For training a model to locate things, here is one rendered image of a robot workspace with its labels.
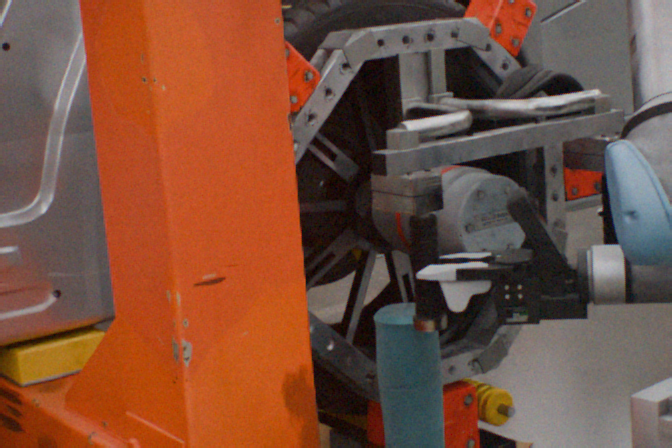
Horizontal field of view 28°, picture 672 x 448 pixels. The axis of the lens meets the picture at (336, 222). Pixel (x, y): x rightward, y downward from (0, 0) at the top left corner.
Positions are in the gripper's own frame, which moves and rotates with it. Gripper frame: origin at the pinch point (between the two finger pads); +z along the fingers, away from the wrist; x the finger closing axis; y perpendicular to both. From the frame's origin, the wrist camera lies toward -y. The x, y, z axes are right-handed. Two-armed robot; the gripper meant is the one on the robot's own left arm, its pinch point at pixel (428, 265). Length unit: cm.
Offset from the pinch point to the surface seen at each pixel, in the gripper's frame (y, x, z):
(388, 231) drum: 0.5, 23.0, 8.2
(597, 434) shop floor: 85, 158, -20
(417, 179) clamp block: -11.6, -2.0, 0.3
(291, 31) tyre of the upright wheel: -29.3, 22.0, 19.7
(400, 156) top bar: -14.3, 0.1, 2.5
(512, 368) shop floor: 86, 213, 3
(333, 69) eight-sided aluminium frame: -24.1, 16.4, 13.1
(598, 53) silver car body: -18, 79, -23
